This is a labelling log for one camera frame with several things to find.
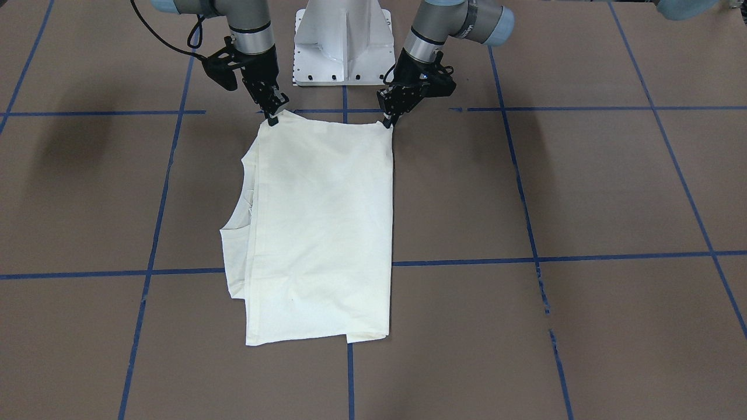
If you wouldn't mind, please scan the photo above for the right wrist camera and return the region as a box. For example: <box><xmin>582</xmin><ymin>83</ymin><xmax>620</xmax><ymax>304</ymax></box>
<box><xmin>201</xmin><ymin>48</ymin><xmax>238</xmax><ymax>92</ymax></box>

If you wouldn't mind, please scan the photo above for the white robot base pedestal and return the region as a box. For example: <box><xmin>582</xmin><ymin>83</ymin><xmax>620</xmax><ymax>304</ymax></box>
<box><xmin>292</xmin><ymin>1</ymin><xmax>395</xmax><ymax>87</ymax></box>

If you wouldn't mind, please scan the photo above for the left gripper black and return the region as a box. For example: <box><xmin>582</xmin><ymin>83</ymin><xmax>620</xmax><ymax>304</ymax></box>
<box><xmin>376</xmin><ymin>50</ymin><xmax>444</xmax><ymax>130</ymax></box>

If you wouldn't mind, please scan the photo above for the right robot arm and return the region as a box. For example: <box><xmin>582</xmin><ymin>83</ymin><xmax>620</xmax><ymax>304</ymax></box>
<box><xmin>151</xmin><ymin>1</ymin><xmax>290</xmax><ymax>127</ymax></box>

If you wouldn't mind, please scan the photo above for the cream long-sleeve cat shirt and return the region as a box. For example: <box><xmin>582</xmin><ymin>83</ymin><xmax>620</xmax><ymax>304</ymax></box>
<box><xmin>221</xmin><ymin>111</ymin><xmax>394</xmax><ymax>346</ymax></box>

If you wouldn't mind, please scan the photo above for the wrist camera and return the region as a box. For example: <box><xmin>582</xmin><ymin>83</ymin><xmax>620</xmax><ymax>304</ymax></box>
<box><xmin>201</xmin><ymin>48</ymin><xmax>238</xmax><ymax>92</ymax></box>
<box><xmin>421</xmin><ymin>64</ymin><xmax>456</xmax><ymax>98</ymax></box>

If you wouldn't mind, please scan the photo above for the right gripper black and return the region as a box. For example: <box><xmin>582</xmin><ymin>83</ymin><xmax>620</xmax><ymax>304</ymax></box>
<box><xmin>233</xmin><ymin>45</ymin><xmax>290</xmax><ymax>127</ymax></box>

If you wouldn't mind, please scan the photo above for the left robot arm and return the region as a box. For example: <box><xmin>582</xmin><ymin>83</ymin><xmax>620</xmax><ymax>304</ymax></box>
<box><xmin>376</xmin><ymin>1</ymin><xmax>720</xmax><ymax>130</ymax></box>

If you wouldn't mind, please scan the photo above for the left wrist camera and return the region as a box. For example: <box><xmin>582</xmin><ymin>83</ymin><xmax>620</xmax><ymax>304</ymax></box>
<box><xmin>421</xmin><ymin>64</ymin><xmax>456</xmax><ymax>98</ymax></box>

